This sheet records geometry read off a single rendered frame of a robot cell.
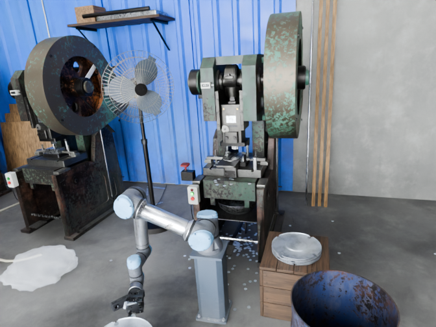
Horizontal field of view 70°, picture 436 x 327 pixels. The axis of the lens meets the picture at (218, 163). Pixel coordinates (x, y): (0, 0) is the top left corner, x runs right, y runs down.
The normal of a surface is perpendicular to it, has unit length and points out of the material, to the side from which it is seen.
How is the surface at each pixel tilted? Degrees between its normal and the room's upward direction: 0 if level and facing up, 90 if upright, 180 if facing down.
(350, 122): 90
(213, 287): 90
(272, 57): 70
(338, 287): 88
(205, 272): 90
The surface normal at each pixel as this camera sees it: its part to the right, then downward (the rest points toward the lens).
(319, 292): 0.14, 0.26
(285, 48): -0.29, -0.13
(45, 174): -0.33, 0.31
